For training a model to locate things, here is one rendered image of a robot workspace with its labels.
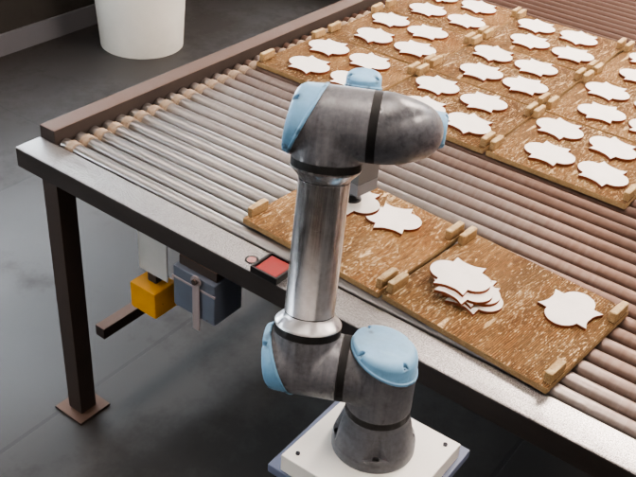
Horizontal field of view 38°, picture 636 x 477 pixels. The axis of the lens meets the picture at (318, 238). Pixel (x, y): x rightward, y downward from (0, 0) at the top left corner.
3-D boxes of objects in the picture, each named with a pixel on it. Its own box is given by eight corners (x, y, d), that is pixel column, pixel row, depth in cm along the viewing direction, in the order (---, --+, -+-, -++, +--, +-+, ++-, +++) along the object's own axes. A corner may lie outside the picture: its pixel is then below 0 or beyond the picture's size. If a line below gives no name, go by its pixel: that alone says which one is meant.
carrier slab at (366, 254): (377, 298, 200) (378, 292, 199) (242, 222, 221) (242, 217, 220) (466, 236, 223) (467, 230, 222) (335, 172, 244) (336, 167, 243)
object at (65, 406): (80, 425, 287) (54, 191, 239) (55, 407, 293) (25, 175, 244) (110, 404, 295) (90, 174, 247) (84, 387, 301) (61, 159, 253)
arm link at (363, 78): (342, 79, 186) (348, 62, 193) (338, 127, 192) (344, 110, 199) (380, 84, 185) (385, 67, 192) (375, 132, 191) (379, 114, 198)
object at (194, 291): (211, 341, 222) (211, 281, 212) (169, 316, 228) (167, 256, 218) (241, 318, 230) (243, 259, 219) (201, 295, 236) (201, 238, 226)
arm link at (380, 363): (409, 431, 156) (419, 369, 149) (331, 417, 157) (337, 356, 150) (415, 385, 166) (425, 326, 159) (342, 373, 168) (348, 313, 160)
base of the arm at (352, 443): (374, 487, 158) (380, 445, 153) (313, 438, 167) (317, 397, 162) (431, 447, 167) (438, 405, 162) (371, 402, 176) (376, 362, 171)
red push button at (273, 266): (275, 282, 203) (275, 277, 202) (255, 272, 206) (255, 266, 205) (292, 270, 207) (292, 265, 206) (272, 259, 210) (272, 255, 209)
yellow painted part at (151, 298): (155, 320, 235) (151, 244, 222) (131, 305, 240) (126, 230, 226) (177, 305, 241) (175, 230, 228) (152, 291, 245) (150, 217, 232)
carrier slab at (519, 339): (545, 395, 178) (547, 389, 177) (380, 299, 200) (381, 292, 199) (627, 316, 201) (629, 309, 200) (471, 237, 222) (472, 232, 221)
